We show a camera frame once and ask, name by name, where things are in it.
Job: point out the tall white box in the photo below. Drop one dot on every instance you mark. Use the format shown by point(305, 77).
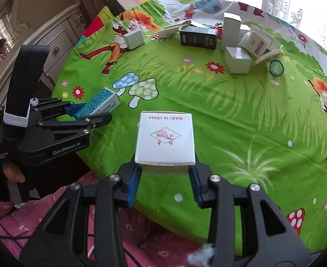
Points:
point(232, 27)

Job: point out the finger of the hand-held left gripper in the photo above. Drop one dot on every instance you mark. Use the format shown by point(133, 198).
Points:
point(96, 118)
point(70, 108)

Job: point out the small white cardboard box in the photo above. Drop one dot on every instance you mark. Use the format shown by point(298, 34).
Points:
point(134, 40)

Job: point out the white lace curtain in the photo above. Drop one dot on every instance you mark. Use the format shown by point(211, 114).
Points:
point(280, 5)

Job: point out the thin white flat box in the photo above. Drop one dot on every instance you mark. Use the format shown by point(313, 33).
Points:
point(184, 23)

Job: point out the white cube box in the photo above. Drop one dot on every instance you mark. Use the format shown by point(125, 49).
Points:
point(237, 60)

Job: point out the black box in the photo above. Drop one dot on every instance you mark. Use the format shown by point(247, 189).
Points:
point(198, 38)

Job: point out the white box with barcode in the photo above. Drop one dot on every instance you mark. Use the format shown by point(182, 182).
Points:
point(254, 42)

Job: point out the cream flat box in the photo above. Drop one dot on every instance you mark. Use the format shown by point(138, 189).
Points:
point(169, 31)

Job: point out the teal and white box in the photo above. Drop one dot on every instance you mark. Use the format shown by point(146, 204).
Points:
point(102, 100)

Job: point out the cream carved cabinet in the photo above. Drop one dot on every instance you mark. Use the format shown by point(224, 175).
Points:
point(57, 39)

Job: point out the cream flat tray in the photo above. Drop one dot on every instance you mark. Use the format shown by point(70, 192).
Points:
point(269, 55)

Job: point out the pink printed blanket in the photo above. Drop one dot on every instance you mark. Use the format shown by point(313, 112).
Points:
point(157, 244)

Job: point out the person's left hand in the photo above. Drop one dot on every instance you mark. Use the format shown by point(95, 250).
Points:
point(11, 172)

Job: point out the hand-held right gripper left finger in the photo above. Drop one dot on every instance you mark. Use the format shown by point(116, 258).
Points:
point(132, 185)

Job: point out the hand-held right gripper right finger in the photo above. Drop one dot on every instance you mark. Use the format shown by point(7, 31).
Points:
point(196, 185)

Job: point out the green cartoon printed tablecloth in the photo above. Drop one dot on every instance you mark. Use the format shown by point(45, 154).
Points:
point(208, 94)

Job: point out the white box with red print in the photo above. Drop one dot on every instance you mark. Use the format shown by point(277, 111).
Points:
point(164, 139)

